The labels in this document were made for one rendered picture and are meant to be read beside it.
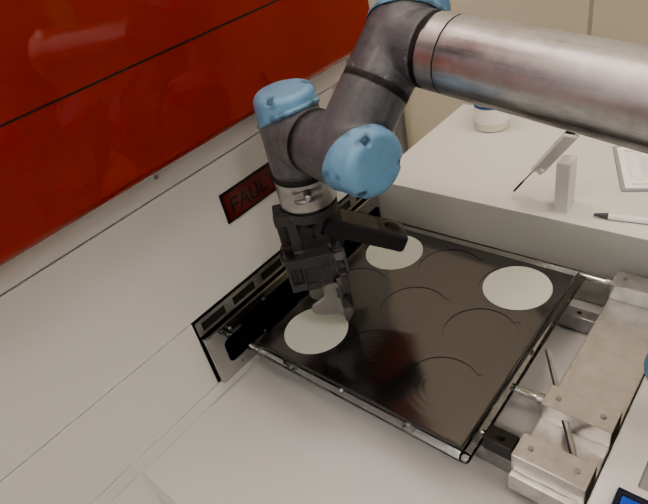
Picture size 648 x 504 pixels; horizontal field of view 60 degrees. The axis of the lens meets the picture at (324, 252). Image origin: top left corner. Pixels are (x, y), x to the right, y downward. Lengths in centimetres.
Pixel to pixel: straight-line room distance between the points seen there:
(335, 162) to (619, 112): 25
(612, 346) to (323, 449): 41
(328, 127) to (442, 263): 43
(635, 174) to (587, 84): 56
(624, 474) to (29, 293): 63
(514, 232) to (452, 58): 48
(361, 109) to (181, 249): 33
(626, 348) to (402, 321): 30
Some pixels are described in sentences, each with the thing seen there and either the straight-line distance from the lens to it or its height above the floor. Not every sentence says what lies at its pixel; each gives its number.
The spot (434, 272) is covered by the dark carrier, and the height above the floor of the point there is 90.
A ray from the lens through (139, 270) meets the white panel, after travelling 75.
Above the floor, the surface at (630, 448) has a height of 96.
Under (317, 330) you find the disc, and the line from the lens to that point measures 86.
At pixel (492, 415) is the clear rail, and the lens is 73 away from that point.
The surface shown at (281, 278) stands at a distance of 91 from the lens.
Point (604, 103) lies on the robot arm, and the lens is 48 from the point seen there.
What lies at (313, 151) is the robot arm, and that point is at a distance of 59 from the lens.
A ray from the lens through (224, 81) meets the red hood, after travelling 71.
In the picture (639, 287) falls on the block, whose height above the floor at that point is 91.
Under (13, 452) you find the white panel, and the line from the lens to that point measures 77.
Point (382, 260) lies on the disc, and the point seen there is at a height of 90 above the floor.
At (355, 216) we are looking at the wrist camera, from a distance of 75.
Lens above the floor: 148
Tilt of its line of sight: 35 degrees down
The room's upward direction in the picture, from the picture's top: 14 degrees counter-clockwise
